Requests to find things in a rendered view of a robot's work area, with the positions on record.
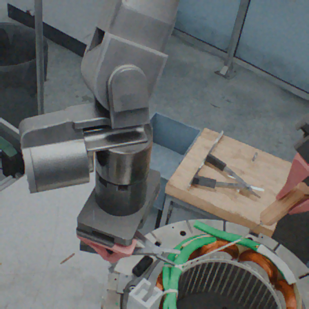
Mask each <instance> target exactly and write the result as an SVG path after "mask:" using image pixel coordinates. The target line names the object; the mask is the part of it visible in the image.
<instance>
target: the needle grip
mask: <svg viewBox="0 0 309 309"><path fill-rule="evenodd" d="M308 197H309V187H308V186H307V185H306V184H305V183H303V182H300V183H298V184H297V185H296V186H295V187H294V188H293V189H292V190H290V191H289V192H287V193H286V194H285V195H284V196H282V197H281V198H280V199H278V200H276V201H274V202H273V203H272V204H270V205H269V206H268V207H267V208H266V209H265V210H263V211H262V212H261V216H260V217H259V218H260V220H261V221H262V222H263V223H264V224H265V225H267V226H271V225H272V224H274V223H275V222H277V221H278V220H280V218H282V217H283V216H284V215H286V214H287V213H288V211H289V210H291V209H292V208H294V207H295V206H296V205H298V204H299V203H301V202H302V201H304V200H305V199H307V198H308Z"/></svg>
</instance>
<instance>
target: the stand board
mask: <svg viewBox="0 0 309 309"><path fill-rule="evenodd" d="M218 136H219V134H218V133H216V132H213V131H211V130H209V129H206V128H204V130H203V132H202V133H201V134H200V135H199V137H198V139H197V140H196V141H195V143H194V145H193V146H192V147H191V149H190V150H189V152H188V153H187V155H186V156H185V158H184V159H183V161H182V162H181V163H180V165H179V167H178V168H177V169H176V170H175V172H174V174H173V175H172V176H171V178H170V180H169V181H168V183H167V184H166V190H165V193H167V194H169V195H172V196H173V197H176V198H178V199H181V200H183V201H185V202H187V203H189V204H190V205H192V206H195V207H197V208H199V209H201V210H204V211H206V212H209V213H210V214H212V215H215V216H217V217H219V218H221V219H224V220H226V221H229V222H230V223H234V224H237V225H242V226H245V227H248V228H250V230H252V229H253V228H254V227H255V226H256V225H258V224H259V223H260V222H259V220H260V218H259V217H260V216H261V212H262V211H263V210H265V209H266V208H267V207H268V206H269V205H270V204H272V203H273V202H274V201H276V200H277V198H276V196H277V194H278V193H279V191H280V190H281V189H282V188H283V186H284V185H285V184H286V182H287V179H288V175H289V172H290V169H291V166H292V163H290V162H289V161H286V160H284V159H281V158H279V157H276V156H274V155H271V154H268V153H267V152H264V151H261V150H258V149H256V148H253V147H251V146H249V145H246V144H244V143H242V142H239V141H236V140H234V139H231V138H229V137H226V136H223V138H222V139H221V141H219V143H218V144H217V147H216V148H215V149H214V151H213V153H212V155H213V156H215V157H216V158H218V159H220V160H222V161H223V162H225V163H226V164H227V166H228V167H229V168H230V169H231V170H232V171H234V172H235V173H236V174H237V175H239V176H240V177H241V178H242V179H243V180H244V181H245V182H246V183H249V184H252V185H254V186H258V187H260V188H264V189H265V190H264V191H262V190H257V189H254V188H253V189H252V190H253V191H254V192H256V193H257V194H258V195H260V196H261V198H258V197H257V196H255V195H253V194H251V193H249V192H248V191H246V190H241V191H240V193H239V195H238V197H237V198H235V193H236V191H237V189H233V188H220V187H215V188H209V187H206V186H200V185H198V184H195V183H194V184H193V185H192V187H191V188H190V190H186V189H187V186H188V183H189V182H190V180H191V178H192V177H193V175H194V174H195V172H196V171H197V169H198V167H199V166H200V165H201V162H202V161H203V160H204V158H205V156H206V155H207V153H208V152H209V150H210V149H211V147H212V145H213V143H214V142H215V141H216V139H217V137H218ZM256 152H258V155H257V158H256V160H255V163H254V165H253V167H252V168H249V167H250V163H251V161H252V159H253V157H254V155H255V153H256ZM227 175H228V173H227V172H225V171H221V170H219V169H218V168H216V167H214V166H213V165H212V164H210V163H208V162H206V164H205V166H204V167H203V169H202V170H201V172H200V173H199V176H202V177H208V178H211V179H216V180H217V181H221V182H228V183H238V182H237V181H235V180H234V179H233V178H232V177H229V176H227ZM276 224H277V222H275V223H274V224H272V225H271V226H267V225H265V224H263V225H262V224H260V225H259V226H257V227H256V228H255V229H254V230H252V232H254V233H257V234H259V233H262V234H264V235H266V236H268V237H270V238H271V236H272V234H273V232H274V229H275V226H276Z"/></svg>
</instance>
